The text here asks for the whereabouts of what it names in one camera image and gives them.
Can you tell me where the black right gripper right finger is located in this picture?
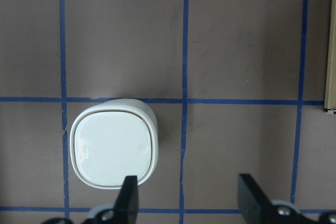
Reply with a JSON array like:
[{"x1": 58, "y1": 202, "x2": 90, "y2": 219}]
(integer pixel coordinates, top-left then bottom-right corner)
[{"x1": 237, "y1": 174, "x2": 335, "y2": 224}]

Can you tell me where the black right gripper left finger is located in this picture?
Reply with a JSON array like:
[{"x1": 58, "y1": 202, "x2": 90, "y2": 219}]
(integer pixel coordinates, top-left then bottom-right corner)
[{"x1": 86, "y1": 175, "x2": 139, "y2": 223}]

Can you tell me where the wooden shelf edge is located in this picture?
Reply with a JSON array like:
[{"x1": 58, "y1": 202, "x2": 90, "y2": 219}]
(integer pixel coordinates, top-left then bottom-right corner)
[{"x1": 324, "y1": 0, "x2": 335, "y2": 114}]

